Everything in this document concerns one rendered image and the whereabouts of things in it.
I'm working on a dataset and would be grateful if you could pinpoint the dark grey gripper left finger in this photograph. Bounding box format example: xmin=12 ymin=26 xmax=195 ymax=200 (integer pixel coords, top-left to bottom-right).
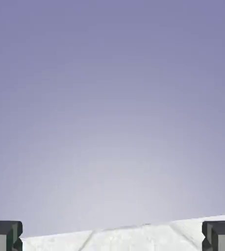
xmin=0 ymin=220 xmax=24 ymax=251

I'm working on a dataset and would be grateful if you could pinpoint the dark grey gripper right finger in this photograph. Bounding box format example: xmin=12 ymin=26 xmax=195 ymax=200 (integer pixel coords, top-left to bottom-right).
xmin=201 ymin=220 xmax=225 ymax=251

